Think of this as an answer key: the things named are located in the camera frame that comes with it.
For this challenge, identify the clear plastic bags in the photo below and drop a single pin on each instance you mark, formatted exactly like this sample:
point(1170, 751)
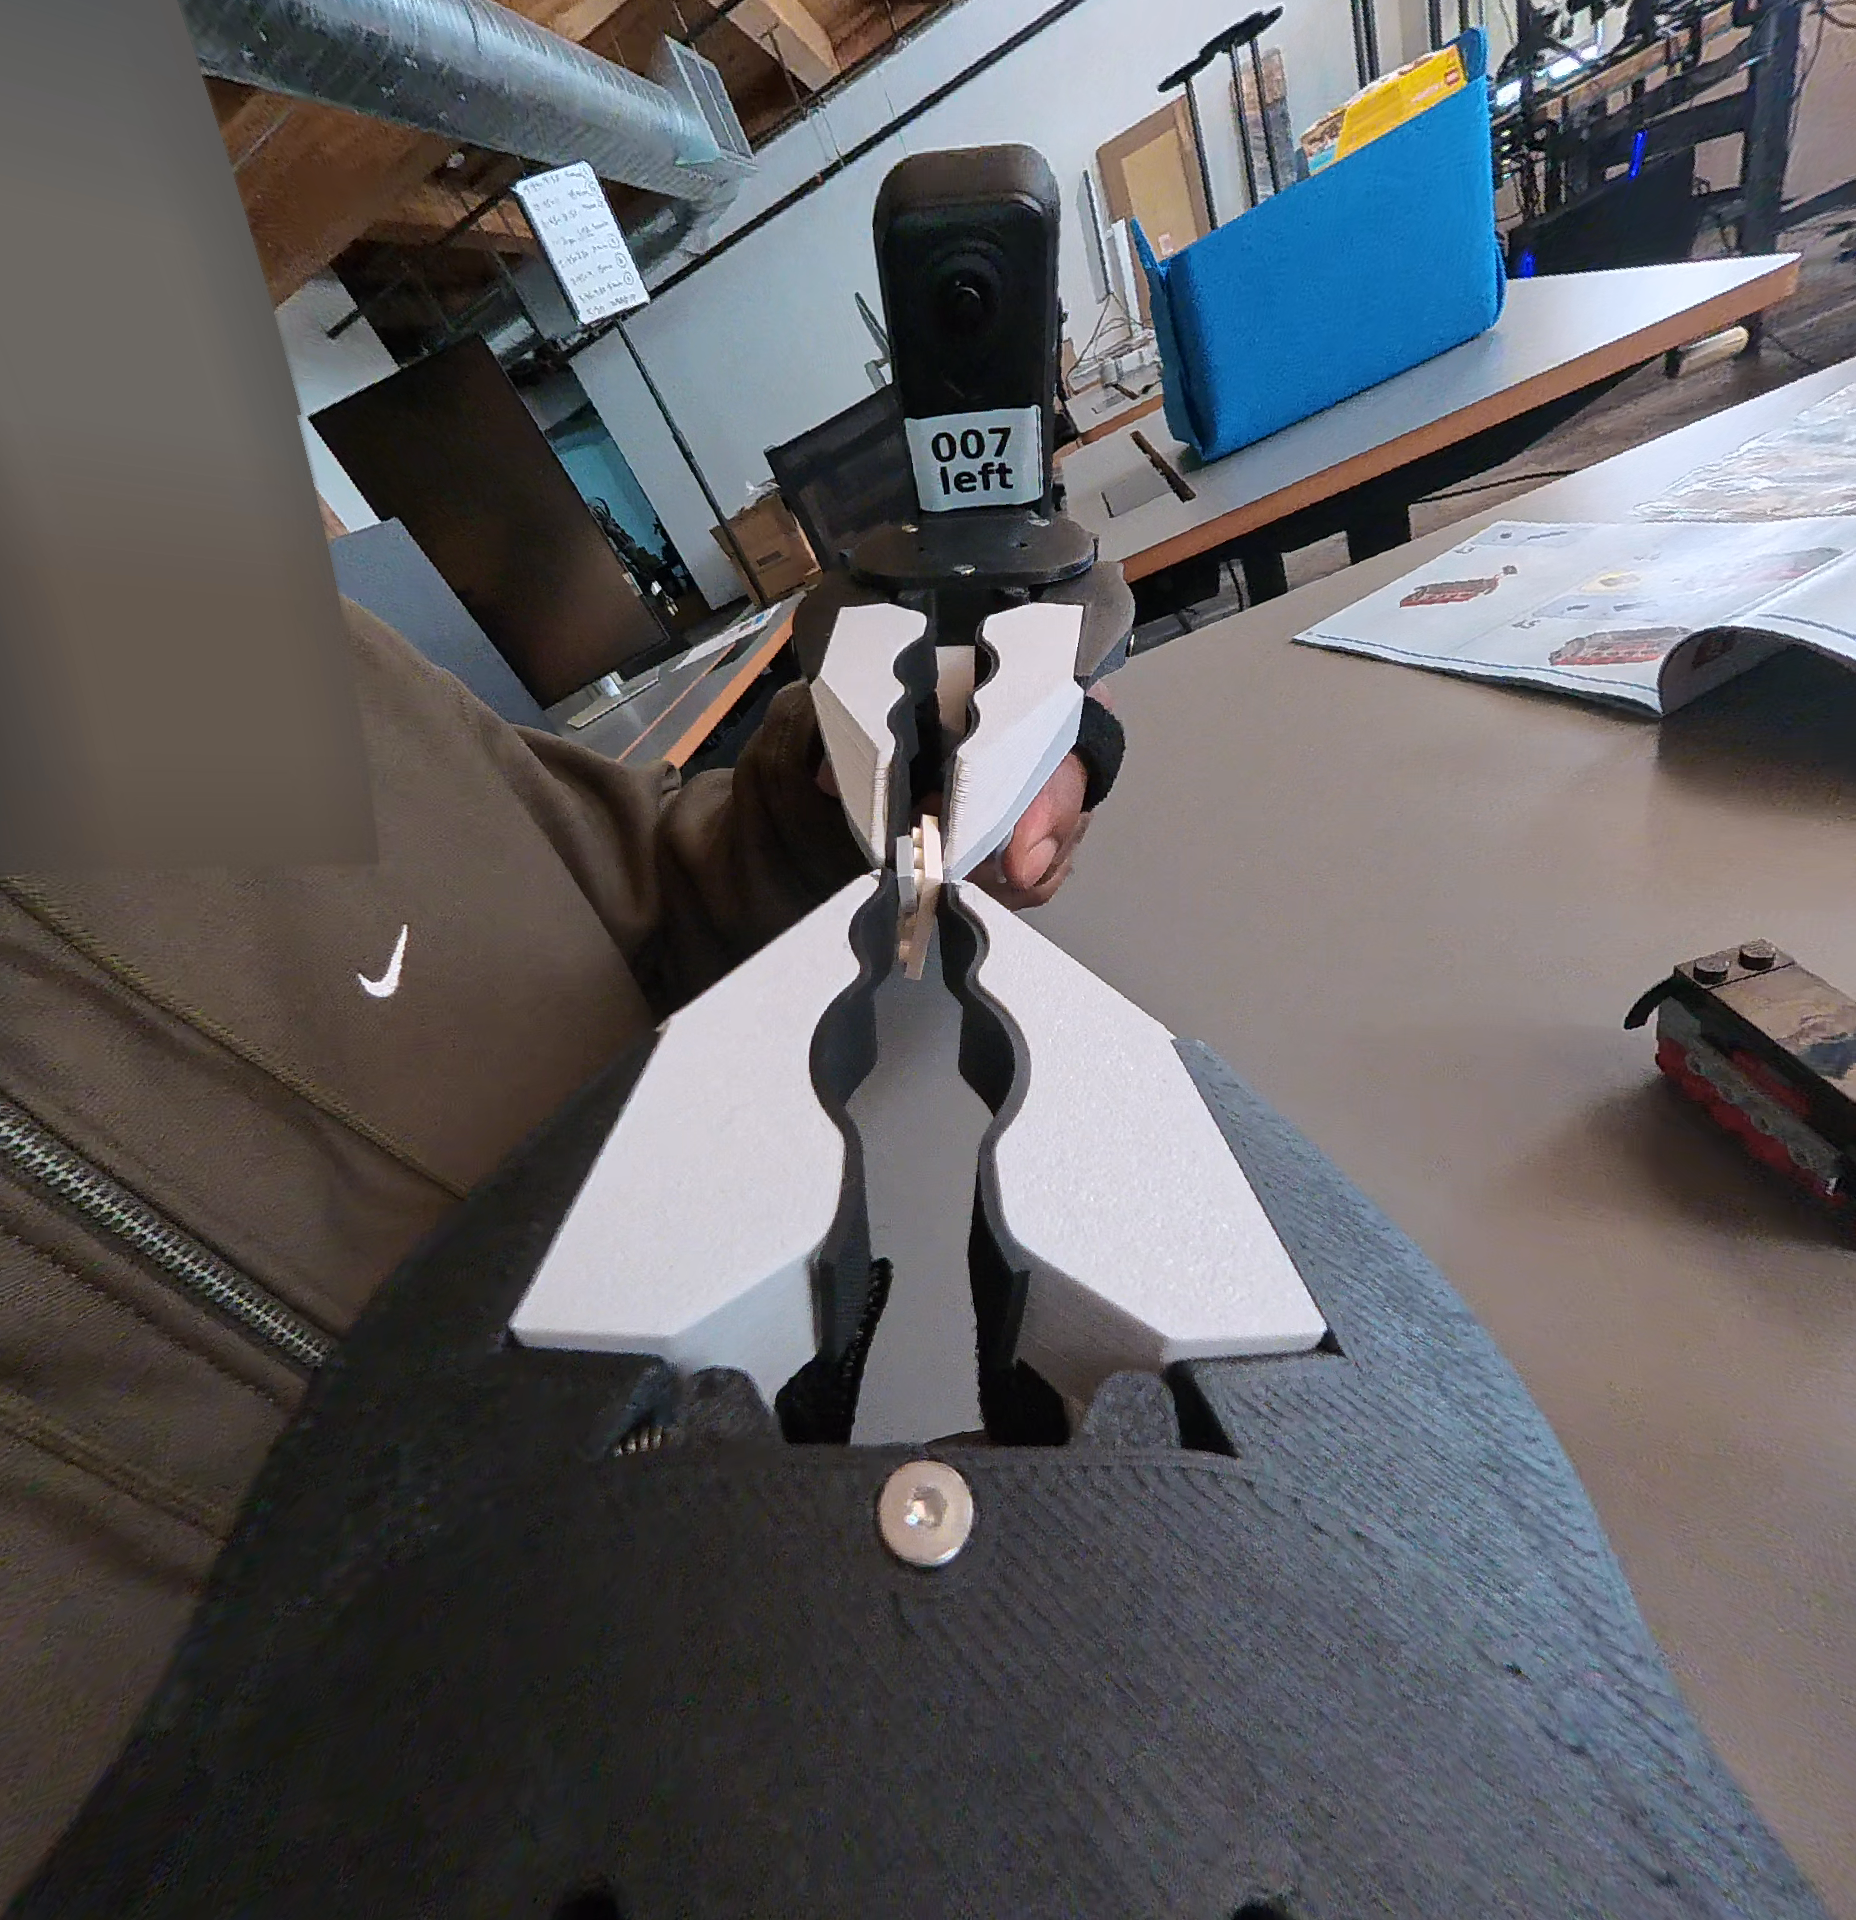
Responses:
point(1791, 450)

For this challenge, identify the blue felt storage bin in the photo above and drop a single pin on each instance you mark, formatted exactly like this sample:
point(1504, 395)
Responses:
point(1319, 308)

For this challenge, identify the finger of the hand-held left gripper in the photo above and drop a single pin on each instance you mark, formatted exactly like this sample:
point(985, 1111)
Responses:
point(1019, 720)
point(857, 705)

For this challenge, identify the silver ventilation duct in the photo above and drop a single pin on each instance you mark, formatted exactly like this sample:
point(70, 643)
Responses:
point(462, 69)

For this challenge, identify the cardboard box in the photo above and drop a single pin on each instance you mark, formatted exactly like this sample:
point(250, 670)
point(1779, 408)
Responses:
point(762, 549)

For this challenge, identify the black and red toy brick model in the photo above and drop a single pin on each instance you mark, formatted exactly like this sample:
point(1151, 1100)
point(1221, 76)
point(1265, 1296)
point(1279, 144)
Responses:
point(1776, 1089)

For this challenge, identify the person's left forearm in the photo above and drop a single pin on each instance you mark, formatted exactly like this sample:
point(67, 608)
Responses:
point(749, 840)

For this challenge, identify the white whiteboard on stand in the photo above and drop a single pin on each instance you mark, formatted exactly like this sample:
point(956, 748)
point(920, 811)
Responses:
point(577, 244)

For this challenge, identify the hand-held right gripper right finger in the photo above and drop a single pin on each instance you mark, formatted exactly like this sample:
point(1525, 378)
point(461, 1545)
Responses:
point(1138, 1170)

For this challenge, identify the person's olive hooded jacket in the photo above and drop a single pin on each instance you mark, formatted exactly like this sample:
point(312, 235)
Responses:
point(268, 1200)

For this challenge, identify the yellow toy box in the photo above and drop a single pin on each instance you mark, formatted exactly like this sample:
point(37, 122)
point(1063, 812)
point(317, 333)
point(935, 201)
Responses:
point(1386, 108)

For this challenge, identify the black office chair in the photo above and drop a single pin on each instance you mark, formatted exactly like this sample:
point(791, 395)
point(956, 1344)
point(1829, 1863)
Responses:
point(847, 481)

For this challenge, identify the person's left hand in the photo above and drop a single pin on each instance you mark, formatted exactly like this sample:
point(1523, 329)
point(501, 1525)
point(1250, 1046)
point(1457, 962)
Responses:
point(1051, 840)

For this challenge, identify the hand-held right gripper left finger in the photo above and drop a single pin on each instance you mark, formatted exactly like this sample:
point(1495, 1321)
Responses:
point(718, 1140)

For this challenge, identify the small tan toy brick piece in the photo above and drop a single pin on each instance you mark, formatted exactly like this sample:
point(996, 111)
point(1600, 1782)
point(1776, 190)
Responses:
point(917, 901)

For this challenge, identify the open instruction booklet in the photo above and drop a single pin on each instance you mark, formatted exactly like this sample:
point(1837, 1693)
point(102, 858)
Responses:
point(1632, 601)

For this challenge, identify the grey office table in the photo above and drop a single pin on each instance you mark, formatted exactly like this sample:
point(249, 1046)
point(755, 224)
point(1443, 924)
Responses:
point(1408, 404)

